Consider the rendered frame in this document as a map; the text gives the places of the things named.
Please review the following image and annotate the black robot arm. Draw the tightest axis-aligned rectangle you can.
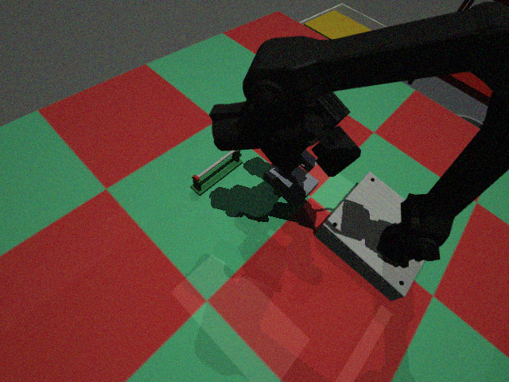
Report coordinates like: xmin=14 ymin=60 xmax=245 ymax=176
xmin=209 ymin=2 xmax=509 ymax=269

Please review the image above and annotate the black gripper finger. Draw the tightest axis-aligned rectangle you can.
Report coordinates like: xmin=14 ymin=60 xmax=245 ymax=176
xmin=312 ymin=126 xmax=346 ymax=158

